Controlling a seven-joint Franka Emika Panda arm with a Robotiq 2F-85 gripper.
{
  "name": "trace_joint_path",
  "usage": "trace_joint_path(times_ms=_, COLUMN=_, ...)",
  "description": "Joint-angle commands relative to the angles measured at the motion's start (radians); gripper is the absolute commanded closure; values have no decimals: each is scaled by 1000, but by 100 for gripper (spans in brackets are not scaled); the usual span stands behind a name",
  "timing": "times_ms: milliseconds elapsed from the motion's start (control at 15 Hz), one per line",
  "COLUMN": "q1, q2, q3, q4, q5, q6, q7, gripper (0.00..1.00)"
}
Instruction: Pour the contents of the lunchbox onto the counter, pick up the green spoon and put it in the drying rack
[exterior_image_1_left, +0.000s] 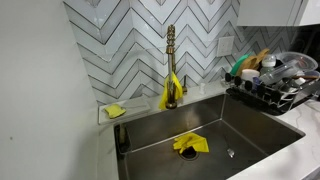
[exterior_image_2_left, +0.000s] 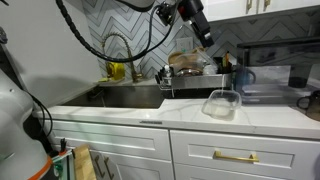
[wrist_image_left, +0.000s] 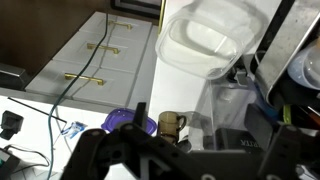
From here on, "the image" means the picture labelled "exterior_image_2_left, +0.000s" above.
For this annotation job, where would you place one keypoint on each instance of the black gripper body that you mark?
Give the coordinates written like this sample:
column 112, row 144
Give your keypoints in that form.
column 195, row 16

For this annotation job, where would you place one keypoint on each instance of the clear plastic lunchbox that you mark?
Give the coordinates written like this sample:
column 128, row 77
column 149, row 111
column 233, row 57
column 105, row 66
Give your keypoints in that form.
column 221, row 105

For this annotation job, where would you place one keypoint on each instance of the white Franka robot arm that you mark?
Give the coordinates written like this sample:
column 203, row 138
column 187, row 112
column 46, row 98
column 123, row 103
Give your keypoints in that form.
column 16, row 133

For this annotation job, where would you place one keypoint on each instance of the steel dish rack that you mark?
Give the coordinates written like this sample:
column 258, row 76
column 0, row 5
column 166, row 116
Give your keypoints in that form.
column 196, row 81

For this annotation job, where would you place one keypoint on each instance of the dark counter edge label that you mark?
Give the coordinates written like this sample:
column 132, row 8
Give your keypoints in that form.
column 150, row 122

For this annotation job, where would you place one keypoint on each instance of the clear plastic bowl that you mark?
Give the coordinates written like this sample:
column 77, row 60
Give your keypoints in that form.
column 196, row 61

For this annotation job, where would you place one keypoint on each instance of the white cup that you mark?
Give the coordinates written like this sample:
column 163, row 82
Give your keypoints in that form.
column 210, row 69

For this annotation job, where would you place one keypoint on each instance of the wooden plate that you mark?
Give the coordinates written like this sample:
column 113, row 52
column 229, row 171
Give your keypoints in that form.
column 175, row 57

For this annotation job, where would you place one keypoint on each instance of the baby bottle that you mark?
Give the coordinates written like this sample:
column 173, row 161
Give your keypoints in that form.
column 167, row 71

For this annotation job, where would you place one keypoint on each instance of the blue pitcher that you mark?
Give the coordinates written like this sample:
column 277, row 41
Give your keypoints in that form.
column 243, row 78

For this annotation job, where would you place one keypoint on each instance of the black countertop appliance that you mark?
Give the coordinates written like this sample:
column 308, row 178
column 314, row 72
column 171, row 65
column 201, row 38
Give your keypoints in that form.
column 280, row 50

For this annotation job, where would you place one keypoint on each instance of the gold spring kitchen faucet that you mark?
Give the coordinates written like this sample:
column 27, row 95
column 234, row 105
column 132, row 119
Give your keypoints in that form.
column 131, row 63

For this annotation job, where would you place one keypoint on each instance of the white upper cabinet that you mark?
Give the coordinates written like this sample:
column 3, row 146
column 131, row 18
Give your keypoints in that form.
column 286, row 8

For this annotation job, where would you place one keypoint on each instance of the stainless steel sink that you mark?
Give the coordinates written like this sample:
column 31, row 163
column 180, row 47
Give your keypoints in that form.
column 126, row 97

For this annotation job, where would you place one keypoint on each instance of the yellow sponge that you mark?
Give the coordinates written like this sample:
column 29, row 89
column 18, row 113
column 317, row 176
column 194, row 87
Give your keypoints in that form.
column 104, row 80

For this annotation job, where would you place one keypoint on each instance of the dark glass mug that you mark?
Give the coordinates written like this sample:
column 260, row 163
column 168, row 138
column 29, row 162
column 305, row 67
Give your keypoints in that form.
column 313, row 105

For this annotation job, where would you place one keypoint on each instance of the wooden cutting board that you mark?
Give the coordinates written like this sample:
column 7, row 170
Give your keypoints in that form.
column 84, row 163

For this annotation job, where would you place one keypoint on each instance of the white wall outlet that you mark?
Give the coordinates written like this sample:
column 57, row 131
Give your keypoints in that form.
column 184, row 45

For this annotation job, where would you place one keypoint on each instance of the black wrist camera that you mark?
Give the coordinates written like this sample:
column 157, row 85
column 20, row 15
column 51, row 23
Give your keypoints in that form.
column 166, row 13

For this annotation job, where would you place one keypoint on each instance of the teal stand frame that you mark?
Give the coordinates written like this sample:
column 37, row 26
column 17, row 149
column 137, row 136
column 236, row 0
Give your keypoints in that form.
column 63, row 165

